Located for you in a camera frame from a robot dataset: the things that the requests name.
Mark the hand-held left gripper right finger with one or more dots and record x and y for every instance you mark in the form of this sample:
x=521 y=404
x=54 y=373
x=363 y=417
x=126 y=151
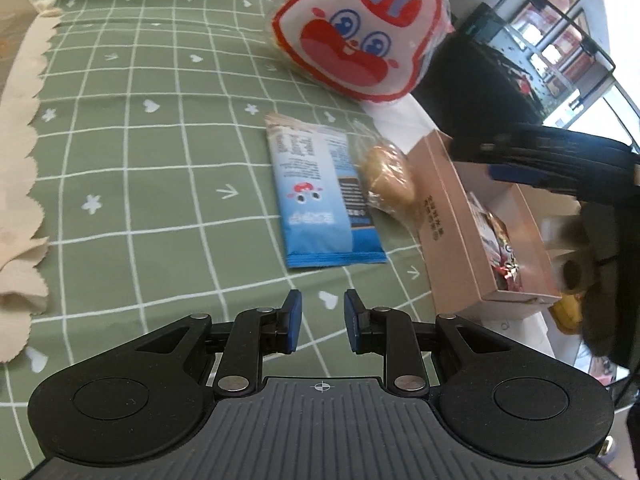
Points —
x=353 y=321

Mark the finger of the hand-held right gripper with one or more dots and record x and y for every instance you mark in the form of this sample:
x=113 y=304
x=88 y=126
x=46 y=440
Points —
x=500 y=146
x=515 y=175

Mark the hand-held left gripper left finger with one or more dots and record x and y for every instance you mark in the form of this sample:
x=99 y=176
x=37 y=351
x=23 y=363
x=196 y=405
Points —
x=292 y=321

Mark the shiny red snack packet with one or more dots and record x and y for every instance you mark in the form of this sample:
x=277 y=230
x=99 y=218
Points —
x=506 y=255

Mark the pink cardboard box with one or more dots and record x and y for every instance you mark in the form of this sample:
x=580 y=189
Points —
x=450 y=230

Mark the blue and white snack packet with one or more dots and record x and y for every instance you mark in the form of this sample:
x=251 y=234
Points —
x=310 y=200

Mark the yellow snack packet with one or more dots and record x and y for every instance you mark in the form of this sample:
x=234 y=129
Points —
x=566 y=312

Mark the black bag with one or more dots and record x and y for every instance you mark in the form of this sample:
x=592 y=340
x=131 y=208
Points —
x=465 y=85

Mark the bread bun in clear wrap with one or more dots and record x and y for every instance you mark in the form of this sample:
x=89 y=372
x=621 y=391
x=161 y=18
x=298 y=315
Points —
x=389 y=176

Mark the rabbit face snack bag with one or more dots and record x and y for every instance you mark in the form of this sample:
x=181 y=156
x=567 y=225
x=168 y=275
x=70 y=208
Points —
x=360 y=30

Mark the green checked tablecloth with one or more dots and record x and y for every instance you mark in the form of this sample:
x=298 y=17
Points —
x=175 y=135

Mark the cream scalloped cloth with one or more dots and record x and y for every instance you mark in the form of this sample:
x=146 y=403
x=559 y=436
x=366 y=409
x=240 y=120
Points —
x=17 y=160

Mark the black metal frame shelf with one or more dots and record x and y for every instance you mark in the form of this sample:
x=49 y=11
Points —
x=550 y=40

